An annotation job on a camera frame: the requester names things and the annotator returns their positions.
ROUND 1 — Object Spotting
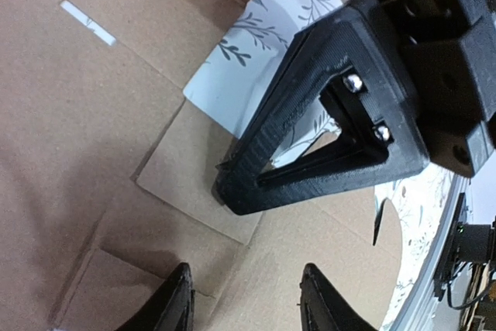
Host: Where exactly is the brown cardboard box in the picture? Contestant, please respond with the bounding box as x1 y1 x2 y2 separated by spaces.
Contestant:
1 0 401 330

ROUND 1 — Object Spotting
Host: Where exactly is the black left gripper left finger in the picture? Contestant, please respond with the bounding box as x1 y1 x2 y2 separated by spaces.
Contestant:
146 262 195 330

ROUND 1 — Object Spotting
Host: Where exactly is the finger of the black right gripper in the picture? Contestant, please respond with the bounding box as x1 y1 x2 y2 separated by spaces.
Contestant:
257 28 388 188
214 0 429 215

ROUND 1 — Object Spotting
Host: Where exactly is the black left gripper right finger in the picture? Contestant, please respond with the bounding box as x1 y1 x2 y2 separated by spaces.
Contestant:
300 263 376 331

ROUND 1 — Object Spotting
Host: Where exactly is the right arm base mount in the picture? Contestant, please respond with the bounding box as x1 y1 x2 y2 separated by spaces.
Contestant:
433 192 495 310

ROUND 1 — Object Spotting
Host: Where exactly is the floral patterned table mat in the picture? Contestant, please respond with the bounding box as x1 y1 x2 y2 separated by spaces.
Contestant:
183 0 453 330

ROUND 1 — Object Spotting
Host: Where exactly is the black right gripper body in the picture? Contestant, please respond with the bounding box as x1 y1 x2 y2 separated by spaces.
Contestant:
379 0 495 178

